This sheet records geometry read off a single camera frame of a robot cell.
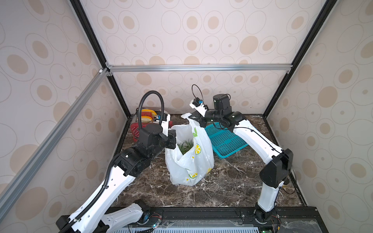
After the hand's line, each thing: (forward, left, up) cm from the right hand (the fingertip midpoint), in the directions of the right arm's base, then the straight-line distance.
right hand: (187, 117), depth 74 cm
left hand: (-12, +3, +4) cm, 13 cm away
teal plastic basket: (+9, -24, -33) cm, 41 cm away
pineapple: (-3, +2, -22) cm, 22 cm away
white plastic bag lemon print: (-15, -6, -20) cm, 26 cm away
